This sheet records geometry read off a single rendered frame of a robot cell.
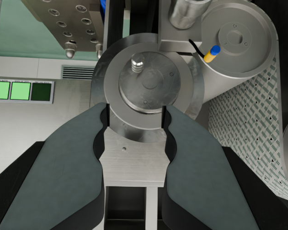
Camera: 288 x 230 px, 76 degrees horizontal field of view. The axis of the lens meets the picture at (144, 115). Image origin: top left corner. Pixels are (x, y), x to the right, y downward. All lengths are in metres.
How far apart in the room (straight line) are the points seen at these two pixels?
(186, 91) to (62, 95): 0.45
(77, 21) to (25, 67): 3.04
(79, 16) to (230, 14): 0.34
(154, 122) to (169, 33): 0.11
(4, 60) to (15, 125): 3.13
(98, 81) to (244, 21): 0.23
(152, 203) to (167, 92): 0.43
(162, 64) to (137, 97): 0.05
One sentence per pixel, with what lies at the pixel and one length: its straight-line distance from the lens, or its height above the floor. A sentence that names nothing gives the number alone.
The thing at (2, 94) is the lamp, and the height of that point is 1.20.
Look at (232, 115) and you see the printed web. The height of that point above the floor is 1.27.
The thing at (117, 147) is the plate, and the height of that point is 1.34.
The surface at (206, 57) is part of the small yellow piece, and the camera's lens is 0.21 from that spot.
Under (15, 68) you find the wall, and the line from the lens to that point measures 3.62.
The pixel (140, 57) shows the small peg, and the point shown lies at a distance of 0.20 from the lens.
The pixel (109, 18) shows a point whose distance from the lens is 0.30.
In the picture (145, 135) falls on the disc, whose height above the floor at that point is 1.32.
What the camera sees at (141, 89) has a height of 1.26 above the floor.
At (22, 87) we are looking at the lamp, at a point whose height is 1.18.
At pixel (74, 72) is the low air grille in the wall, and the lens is 3.21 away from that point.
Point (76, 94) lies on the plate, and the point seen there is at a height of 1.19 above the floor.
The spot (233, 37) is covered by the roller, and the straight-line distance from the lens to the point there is 0.31.
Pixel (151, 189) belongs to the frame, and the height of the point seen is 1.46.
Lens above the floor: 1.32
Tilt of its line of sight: 8 degrees down
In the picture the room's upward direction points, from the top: 178 degrees counter-clockwise
